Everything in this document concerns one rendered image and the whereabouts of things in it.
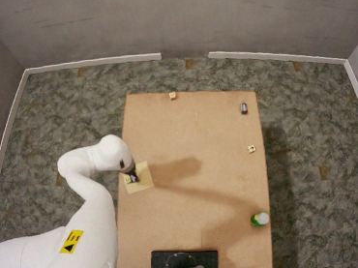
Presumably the pale yellow mat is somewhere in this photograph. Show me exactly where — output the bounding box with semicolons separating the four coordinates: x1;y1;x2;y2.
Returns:
125;162;154;194

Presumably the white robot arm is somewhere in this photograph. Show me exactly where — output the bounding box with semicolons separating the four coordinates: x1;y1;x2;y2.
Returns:
0;135;134;268

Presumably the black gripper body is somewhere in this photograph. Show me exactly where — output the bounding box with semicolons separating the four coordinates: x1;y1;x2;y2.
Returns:
123;163;135;177

